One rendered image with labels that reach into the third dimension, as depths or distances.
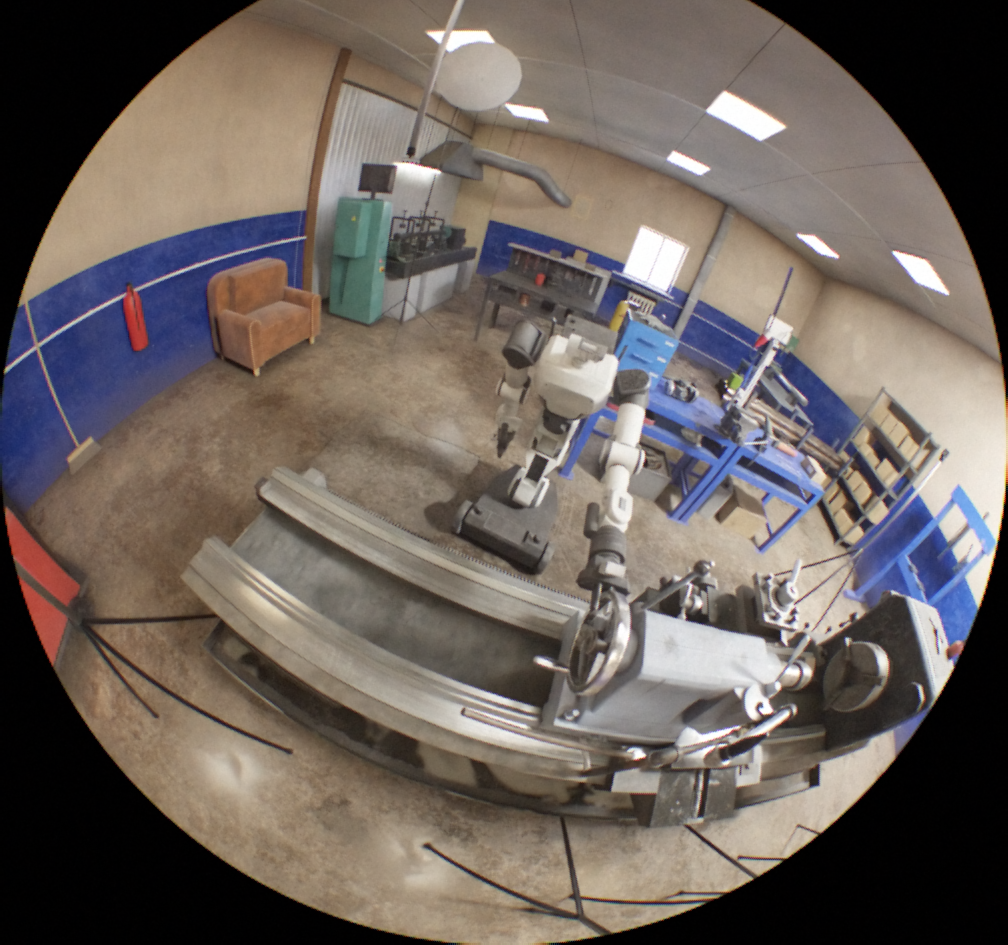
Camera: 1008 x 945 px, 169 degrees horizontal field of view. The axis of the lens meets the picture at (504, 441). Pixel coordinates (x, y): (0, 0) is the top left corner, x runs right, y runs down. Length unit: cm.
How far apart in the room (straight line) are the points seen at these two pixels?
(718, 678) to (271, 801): 171
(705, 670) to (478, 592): 60
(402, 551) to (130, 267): 307
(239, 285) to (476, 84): 266
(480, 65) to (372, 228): 203
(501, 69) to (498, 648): 371
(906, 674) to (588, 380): 164
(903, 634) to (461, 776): 162
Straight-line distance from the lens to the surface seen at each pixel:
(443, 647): 101
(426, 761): 129
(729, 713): 87
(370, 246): 404
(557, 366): 114
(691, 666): 74
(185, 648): 204
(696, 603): 101
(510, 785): 135
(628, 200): 738
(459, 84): 340
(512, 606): 97
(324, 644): 90
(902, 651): 162
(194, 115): 361
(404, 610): 103
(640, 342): 231
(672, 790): 106
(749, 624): 109
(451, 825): 176
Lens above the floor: 169
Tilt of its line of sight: 38 degrees down
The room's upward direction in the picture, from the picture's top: 19 degrees clockwise
